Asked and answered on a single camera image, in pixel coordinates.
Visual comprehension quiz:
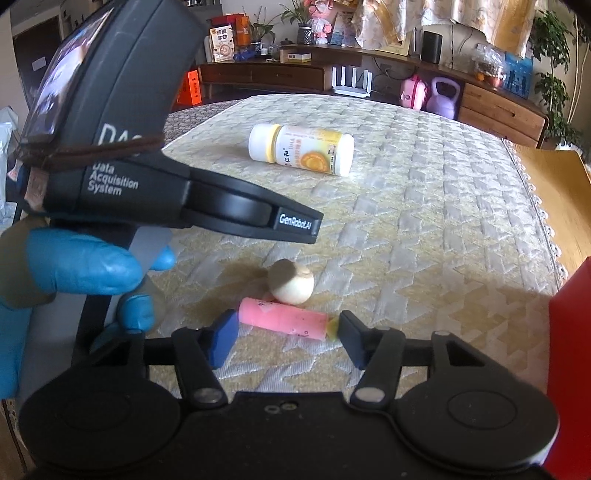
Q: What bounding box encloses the purple kettlebell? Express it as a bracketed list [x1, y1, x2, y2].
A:
[425, 76, 463, 119]

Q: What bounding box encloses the orange and white snack box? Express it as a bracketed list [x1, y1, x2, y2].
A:
[209, 26, 238, 64]

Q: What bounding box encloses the pink doll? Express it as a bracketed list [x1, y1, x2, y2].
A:
[308, 0, 336, 45]

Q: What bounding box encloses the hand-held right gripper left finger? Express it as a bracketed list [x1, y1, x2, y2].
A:
[90, 309, 241, 405]

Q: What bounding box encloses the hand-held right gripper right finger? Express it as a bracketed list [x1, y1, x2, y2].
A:
[338, 309, 502, 402]

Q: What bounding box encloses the cream round ball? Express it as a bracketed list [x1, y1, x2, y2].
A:
[268, 258, 315, 306]

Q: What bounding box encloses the red box with gold inside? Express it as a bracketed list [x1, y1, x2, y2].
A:
[544, 256, 591, 480]

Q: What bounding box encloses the white router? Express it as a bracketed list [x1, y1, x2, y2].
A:
[331, 65, 374, 97]

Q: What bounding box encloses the pink tube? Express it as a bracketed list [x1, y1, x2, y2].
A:
[238, 298, 340, 343]

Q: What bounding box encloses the clear bag of fruit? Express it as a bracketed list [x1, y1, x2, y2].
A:
[473, 43, 507, 89]

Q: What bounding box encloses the black speaker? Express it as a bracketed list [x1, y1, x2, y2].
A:
[422, 31, 443, 64]

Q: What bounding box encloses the floral curtain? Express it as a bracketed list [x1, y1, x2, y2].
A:
[353, 0, 539, 59]

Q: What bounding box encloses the wooden sideboard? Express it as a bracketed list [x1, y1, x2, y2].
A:
[198, 43, 551, 149]

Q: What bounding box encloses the cream quilted tablecloth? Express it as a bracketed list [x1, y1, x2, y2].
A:
[90, 92, 575, 407]

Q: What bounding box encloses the picture frame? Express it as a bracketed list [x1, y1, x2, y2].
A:
[329, 11, 357, 47]

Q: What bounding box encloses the green potted plant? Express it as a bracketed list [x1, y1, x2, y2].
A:
[530, 9, 586, 149]

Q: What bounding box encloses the cream scalloped panel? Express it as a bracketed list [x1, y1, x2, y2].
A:
[442, 23, 486, 68]

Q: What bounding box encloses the pink toy backpack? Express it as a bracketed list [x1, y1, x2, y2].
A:
[399, 76, 430, 111]

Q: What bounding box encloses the orange paper bag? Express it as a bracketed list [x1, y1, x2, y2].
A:
[223, 14, 253, 48]

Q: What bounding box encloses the blue box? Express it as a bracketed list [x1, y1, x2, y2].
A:
[503, 52, 534, 98]

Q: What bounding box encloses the white and yellow bottle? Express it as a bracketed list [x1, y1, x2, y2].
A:
[248, 123, 355, 177]

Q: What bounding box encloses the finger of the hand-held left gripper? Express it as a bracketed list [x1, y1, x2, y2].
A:
[270, 198, 324, 245]

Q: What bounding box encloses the person's left hand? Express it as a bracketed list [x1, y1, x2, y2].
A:
[0, 217, 177, 400]

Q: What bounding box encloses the flower vase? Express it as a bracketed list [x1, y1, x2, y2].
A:
[279, 0, 320, 45]

